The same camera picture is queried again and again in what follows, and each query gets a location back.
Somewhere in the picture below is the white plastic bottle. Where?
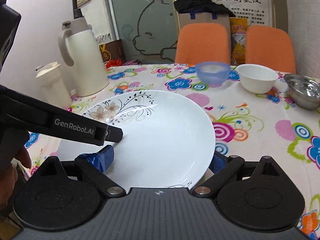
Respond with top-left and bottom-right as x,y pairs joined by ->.
36,62 -> 72,110

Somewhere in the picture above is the Chinese text poster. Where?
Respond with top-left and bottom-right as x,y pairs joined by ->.
175,0 -> 275,27

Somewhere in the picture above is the floral tablecloth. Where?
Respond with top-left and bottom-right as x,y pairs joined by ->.
23,63 -> 320,239

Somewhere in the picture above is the red orange item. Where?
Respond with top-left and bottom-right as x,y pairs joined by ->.
105,59 -> 123,68

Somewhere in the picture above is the pink floral cloth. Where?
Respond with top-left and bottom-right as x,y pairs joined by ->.
123,60 -> 142,66

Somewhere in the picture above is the white plate with black vine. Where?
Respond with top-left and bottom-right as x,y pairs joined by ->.
56,89 -> 217,190

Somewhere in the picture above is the translucent blue plastic bowl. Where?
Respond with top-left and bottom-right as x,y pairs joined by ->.
195,61 -> 231,87

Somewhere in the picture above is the black cloth on box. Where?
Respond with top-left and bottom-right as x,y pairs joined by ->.
174,0 -> 236,17

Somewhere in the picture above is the orange chair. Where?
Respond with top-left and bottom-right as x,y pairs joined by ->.
245,25 -> 296,74
175,23 -> 231,65

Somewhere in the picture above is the yellow snack bag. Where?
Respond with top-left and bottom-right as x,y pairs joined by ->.
229,18 -> 249,65

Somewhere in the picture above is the cardboard box with blue tape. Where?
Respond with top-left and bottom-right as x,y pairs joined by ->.
178,12 -> 231,45

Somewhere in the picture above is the right orange chair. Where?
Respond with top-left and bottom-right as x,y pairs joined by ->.
245,25 -> 296,74

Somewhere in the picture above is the stainless steel bowl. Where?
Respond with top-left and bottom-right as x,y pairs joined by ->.
284,74 -> 319,111

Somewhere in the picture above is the left orange chair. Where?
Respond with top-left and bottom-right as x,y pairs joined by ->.
175,23 -> 231,65

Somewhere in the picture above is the white ceramic bowl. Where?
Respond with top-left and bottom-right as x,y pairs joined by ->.
236,64 -> 278,94

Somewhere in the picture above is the person's left hand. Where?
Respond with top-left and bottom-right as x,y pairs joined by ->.
0,146 -> 31,209

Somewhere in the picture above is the brown gift bag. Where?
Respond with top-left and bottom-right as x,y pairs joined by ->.
99,40 -> 126,63

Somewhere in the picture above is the white thermos jug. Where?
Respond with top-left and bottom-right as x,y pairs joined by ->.
58,17 -> 108,96

